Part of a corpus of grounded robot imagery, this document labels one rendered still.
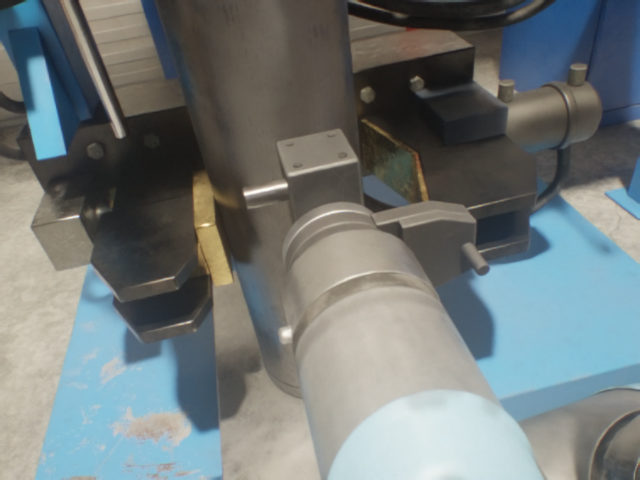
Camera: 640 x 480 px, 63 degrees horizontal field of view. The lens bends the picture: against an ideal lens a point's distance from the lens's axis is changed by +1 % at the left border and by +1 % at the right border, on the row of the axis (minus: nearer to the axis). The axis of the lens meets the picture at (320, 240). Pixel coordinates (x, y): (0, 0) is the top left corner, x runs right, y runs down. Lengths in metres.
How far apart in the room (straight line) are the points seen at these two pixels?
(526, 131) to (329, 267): 0.68
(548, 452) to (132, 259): 0.50
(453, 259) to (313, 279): 0.11
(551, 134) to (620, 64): 1.07
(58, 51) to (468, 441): 0.78
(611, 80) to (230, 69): 1.59
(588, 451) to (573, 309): 0.80
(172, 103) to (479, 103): 0.49
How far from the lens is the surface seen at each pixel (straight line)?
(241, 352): 1.03
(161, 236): 0.70
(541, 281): 1.18
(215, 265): 0.72
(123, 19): 2.71
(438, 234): 0.34
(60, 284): 1.66
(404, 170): 0.82
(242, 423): 0.93
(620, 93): 2.05
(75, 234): 0.83
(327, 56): 0.60
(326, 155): 0.34
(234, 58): 0.57
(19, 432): 1.33
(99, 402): 1.11
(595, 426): 0.36
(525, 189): 0.70
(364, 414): 0.22
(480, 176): 0.72
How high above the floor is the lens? 0.91
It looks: 37 degrees down
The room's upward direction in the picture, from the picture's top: 9 degrees counter-clockwise
